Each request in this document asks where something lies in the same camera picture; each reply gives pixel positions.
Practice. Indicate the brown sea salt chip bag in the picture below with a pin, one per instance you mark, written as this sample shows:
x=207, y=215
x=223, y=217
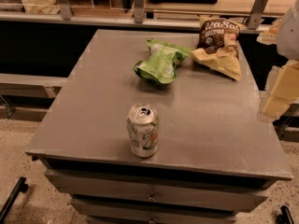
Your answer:
x=217, y=46

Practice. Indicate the drawer brass knob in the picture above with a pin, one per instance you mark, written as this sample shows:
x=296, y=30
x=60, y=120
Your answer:
x=151, y=197
x=151, y=221

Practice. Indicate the black bar floor left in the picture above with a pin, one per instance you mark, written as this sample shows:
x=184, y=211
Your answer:
x=20, y=187

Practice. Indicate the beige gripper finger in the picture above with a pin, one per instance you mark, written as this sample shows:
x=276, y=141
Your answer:
x=270, y=36
x=281, y=89

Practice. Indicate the top drawer brass knob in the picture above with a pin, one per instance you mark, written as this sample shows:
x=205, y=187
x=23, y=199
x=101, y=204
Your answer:
x=151, y=197

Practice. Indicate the grey drawer cabinet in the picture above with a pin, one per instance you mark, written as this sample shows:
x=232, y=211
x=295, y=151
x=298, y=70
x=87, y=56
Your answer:
x=216, y=156

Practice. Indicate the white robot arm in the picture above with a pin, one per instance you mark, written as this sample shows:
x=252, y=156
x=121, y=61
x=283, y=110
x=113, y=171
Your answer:
x=288, y=35

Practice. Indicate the grey metal railing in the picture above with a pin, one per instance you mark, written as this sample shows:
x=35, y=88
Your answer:
x=159, y=14

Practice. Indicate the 7up soda can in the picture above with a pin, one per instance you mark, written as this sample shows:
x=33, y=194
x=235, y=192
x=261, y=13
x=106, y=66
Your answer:
x=143, y=129

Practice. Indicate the green rice chip bag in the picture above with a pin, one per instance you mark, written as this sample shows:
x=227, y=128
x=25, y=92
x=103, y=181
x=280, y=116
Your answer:
x=162, y=63

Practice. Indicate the black bar floor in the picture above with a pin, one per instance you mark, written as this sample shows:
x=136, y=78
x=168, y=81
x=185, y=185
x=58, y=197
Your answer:
x=20, y=187
x=285, y=216

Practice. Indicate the lower drawer brass knob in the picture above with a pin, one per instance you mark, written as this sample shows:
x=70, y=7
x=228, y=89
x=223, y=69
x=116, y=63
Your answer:
x=151, y=221

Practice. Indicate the black bar floor right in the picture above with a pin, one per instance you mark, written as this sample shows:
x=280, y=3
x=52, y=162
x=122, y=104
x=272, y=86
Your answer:
x=285, y=216

